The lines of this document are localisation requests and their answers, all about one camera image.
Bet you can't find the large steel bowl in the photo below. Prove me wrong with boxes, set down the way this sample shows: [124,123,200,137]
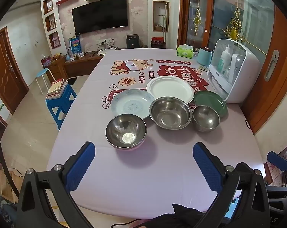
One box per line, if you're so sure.
[149,97,192,129]

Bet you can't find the black cloth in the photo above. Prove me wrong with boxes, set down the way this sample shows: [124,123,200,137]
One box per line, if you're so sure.
[134,203,206,228]

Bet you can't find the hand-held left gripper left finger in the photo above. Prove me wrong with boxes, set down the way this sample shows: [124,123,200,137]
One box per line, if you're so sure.
[16,142,96,228]

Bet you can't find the wooden door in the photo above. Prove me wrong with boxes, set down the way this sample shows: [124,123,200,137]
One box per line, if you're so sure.
[0,27,30,114]

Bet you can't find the wooden television cabinet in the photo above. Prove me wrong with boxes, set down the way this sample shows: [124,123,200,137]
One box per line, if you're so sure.
[46,48,106,81]

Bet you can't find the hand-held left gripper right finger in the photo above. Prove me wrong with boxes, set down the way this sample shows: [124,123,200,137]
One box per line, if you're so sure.
[192,142,270,228]

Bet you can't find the wall television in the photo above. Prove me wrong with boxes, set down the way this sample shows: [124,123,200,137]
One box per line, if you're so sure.
[71,0,129,35]

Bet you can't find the large white plate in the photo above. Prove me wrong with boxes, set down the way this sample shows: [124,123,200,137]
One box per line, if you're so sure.
[146,76,195,105]

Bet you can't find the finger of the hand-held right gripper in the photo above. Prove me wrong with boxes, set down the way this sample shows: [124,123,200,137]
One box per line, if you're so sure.
[267,151,287,187]

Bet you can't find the green tissue pack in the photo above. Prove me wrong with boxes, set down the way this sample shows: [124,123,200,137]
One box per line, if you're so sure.
[177,45,194,58]

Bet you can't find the green plate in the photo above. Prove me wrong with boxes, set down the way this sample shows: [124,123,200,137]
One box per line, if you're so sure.
[194,91,228,118]

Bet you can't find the silver door handle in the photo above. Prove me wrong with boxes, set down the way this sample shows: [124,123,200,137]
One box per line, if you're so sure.
[264,50,279,81]

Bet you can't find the blue plastic stool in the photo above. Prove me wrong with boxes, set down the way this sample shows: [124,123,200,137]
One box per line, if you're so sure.
[45,85,77,131]

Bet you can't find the gold hanging ornament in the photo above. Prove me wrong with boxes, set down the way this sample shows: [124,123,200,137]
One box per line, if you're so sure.
[193,0,202,35]

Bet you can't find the teal electric kettle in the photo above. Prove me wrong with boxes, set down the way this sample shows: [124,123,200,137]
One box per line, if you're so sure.
[197,47,214,67]

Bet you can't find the stack of books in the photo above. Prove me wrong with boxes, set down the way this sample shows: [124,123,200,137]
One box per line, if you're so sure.
[46,78,69,98]

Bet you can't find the black air fryer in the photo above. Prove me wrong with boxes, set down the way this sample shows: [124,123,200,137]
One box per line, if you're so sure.
[126,34,140,48]

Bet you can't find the white router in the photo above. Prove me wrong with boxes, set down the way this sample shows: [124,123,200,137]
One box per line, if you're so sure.
[97,47,117,56]

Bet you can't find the gold scroll ornament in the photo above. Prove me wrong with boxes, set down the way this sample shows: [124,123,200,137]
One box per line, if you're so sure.
[223,8,247,41]

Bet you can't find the printed lilac tablecloth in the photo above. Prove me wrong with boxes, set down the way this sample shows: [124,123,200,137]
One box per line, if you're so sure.
[46,48,264,219]

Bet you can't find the blue printed box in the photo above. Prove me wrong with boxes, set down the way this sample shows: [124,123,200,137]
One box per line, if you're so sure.
[69,36,81,53]

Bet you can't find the small beige steel bowl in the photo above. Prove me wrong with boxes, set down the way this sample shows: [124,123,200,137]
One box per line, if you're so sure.
[192,105,220,132]

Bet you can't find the blue patterned ceramic plate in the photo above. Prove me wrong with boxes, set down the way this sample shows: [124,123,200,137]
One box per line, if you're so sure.
[110,89,156,120]

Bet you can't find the wooden crate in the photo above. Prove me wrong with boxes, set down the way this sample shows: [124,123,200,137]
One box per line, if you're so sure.
[0,170,22,203]

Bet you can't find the white bottle steriliser cabinet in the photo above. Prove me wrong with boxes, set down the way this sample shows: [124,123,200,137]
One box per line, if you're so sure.
[207,38,260,104]

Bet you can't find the pink steel bowl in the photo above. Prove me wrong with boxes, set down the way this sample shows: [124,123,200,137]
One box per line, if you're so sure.
[105,114,147,150]

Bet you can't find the light blue round stool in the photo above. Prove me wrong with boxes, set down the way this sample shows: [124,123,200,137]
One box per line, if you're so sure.
[35,68,54,95]

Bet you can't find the red and black bin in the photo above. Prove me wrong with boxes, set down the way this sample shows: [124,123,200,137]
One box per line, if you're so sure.
[151,37,166,49]

